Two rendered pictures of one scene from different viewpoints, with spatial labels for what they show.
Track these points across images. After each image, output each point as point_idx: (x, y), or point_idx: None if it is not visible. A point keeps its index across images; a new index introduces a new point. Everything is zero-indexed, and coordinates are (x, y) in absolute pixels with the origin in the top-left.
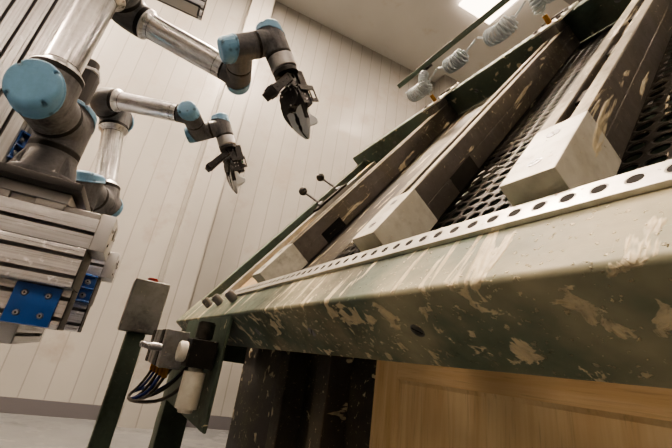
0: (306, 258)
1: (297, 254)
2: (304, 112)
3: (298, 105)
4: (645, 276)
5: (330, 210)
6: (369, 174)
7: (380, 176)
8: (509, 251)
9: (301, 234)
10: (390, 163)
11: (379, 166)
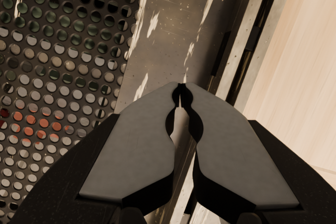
0: None
1: None
2: (100, 130)
3: (111, 203)
4: None
5: (222, 71)
6: (185, 177)
7: (178, 183)
8: None
9: (254, 0)
10: (167, 216)
11: (175, 202)
